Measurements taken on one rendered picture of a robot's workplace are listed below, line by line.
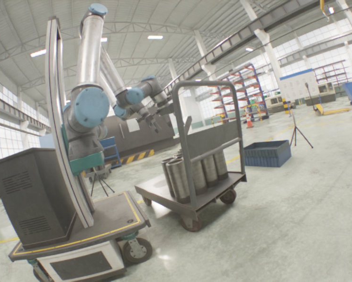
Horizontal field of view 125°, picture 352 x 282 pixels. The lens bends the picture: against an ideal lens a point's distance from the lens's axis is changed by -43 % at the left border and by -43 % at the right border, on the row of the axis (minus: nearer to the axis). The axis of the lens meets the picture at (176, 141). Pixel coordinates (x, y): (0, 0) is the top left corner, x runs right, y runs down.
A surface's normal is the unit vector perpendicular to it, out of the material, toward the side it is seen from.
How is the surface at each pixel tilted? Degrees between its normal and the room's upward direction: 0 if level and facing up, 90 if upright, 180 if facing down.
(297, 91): 90
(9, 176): 90
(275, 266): 0
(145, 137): 90
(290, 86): 90
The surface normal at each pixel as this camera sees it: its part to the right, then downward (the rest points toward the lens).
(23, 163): 0.42, -0.05
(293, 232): -0.26, -0.96
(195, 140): 0.59, 0.04
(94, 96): 0.75, -0.07
